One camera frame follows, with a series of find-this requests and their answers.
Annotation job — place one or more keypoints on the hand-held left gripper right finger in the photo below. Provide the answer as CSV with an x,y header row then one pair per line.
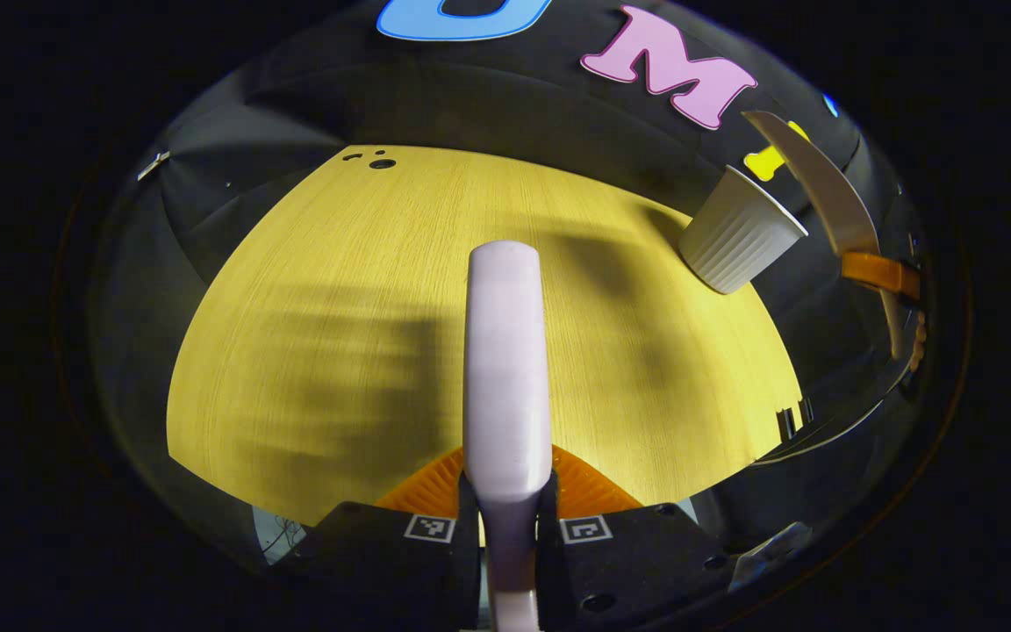
x,y
646,562

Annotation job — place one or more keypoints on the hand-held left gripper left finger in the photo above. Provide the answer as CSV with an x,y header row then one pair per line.
x,y
365,562

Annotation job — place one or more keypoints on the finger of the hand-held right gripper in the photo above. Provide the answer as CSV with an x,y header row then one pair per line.
x,y
878,274

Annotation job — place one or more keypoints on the white ribbed garbage bin cup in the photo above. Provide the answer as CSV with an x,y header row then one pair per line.
x,y
738,237

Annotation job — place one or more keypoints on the light purple small broom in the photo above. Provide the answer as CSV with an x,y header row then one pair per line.
x,y
505,351

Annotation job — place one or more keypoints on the small white clip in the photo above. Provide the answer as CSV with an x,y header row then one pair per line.
x,y
153,164

